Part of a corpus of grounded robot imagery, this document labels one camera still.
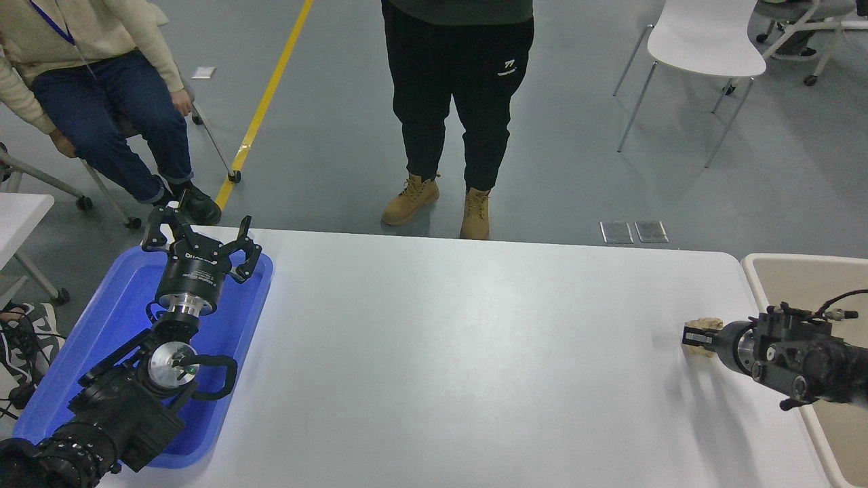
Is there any large pale bin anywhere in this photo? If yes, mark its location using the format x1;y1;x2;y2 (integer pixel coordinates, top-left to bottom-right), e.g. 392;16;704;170
743;254;868;488

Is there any blue plastic tray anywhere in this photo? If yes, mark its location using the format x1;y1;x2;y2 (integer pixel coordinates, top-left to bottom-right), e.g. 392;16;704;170
12;245;275;470

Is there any grey office chair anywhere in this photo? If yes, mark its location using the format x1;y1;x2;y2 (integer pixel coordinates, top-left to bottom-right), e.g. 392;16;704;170
753;0;868;87

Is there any tan paper ball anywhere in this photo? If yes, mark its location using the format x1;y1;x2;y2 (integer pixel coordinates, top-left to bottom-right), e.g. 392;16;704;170
686;317;724;359

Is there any metal chair leg with caster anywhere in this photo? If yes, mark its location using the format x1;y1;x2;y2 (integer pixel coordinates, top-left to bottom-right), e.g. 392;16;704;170
0;142;94;209

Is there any black right gripper body drum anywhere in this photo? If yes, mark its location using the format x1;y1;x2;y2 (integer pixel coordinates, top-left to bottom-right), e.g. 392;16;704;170
712;321;740;370

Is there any standing person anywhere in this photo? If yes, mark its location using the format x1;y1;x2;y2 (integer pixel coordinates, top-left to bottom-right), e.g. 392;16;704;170
381;0;535;241

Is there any white plastic chair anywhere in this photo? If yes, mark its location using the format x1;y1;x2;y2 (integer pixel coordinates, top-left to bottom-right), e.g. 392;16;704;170
614;0;768;169

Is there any grey padded chair on casters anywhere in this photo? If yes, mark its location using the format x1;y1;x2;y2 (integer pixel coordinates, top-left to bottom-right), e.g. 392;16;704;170
81;3;242;230

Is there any black and white shoe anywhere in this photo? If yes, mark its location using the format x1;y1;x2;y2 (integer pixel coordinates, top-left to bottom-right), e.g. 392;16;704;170
0;302;66;407

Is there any black left gripper body drum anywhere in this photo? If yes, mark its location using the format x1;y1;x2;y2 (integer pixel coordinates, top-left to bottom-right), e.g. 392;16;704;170
156;247;229;311

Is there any seated person's right hand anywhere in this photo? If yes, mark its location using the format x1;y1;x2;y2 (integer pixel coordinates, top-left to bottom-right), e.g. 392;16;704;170
49;127;77;159

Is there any seated person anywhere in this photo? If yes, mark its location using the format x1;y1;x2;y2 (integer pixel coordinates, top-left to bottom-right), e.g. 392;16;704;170
0;0;222;226

